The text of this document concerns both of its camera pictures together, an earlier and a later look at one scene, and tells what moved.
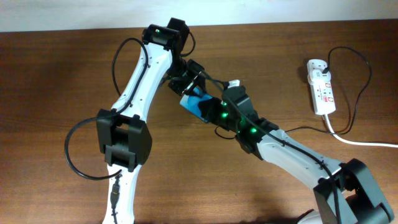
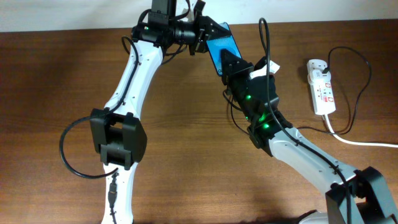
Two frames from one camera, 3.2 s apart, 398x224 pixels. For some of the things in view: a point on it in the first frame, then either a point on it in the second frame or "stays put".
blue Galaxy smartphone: (189, 101) to (217, 45)
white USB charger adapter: (317, 76) stays put
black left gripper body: (186, 76) to (198, 40)
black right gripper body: (214, 111) to (237, 73)
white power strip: (322, 93) stays put
